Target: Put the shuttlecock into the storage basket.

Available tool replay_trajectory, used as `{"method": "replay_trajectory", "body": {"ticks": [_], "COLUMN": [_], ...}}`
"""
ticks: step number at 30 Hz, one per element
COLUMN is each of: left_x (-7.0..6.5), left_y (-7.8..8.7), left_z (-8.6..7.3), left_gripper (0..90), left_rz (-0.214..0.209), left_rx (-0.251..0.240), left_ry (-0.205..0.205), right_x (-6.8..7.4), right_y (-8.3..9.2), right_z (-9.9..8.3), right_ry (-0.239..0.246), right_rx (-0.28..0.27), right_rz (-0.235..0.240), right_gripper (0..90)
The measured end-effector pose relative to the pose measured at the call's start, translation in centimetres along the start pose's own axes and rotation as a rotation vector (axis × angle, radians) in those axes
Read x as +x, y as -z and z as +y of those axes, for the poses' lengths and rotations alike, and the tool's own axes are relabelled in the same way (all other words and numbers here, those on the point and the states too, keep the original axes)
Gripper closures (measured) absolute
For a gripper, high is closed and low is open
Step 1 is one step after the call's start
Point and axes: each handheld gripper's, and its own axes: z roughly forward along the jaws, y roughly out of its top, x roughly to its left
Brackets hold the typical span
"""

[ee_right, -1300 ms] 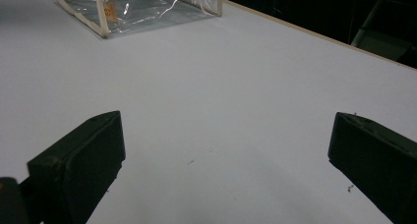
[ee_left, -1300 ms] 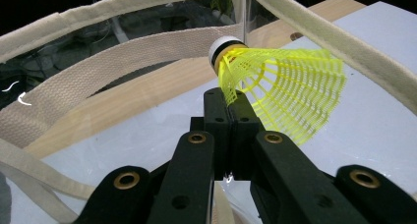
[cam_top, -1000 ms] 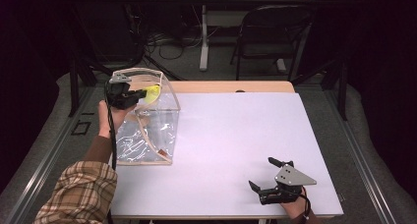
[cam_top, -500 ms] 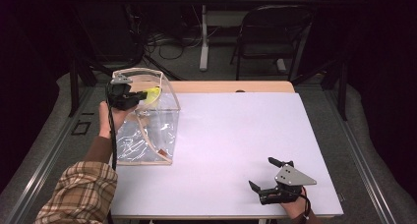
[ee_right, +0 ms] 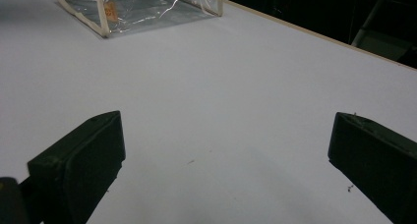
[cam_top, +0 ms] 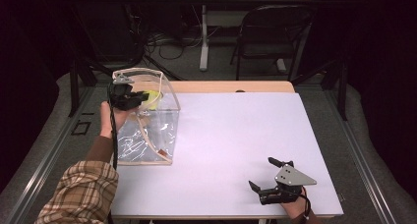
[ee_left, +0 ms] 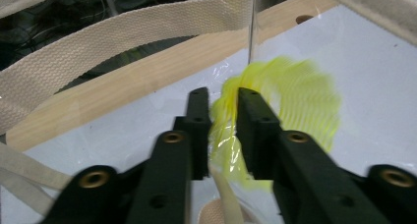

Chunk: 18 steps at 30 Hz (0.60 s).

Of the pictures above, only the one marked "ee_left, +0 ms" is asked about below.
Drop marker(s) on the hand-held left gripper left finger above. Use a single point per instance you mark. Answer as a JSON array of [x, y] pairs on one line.
[[196, 135]]

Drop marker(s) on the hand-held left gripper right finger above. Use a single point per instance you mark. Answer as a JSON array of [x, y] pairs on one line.
[[259, 132]]

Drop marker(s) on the yellow shuttlecock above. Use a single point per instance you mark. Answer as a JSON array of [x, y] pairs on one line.
[[305, 102]]

